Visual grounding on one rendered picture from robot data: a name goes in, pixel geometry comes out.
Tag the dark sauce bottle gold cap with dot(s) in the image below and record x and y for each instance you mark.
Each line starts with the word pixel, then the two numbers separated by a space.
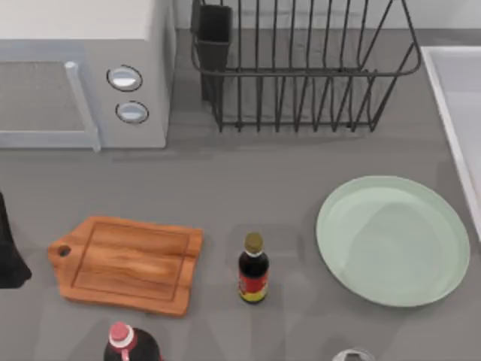
pixel 253 270

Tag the round microwave knob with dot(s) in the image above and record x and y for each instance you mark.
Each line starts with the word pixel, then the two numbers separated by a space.
pixel 132 111
pixel 124 77

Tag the wooden cutting board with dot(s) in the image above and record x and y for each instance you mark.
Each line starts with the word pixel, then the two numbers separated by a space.
pixel 127 263

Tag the black cutlery holder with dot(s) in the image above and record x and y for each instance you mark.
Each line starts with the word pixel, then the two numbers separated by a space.
pixel 212 30

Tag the pale green plate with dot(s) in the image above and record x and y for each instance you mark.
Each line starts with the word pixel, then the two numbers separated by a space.
pixel 392 240

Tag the pale microwave oven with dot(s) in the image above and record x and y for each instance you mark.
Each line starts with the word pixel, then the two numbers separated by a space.
pixel 158 34

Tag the dark bottle pink cap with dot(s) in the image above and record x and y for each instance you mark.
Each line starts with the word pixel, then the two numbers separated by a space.
pixel 131 344

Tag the grey round object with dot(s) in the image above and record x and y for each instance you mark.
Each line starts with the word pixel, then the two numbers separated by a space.
pixel 352 355

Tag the microwave oven door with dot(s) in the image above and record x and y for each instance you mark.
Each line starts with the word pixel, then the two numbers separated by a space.
pixel 34 97

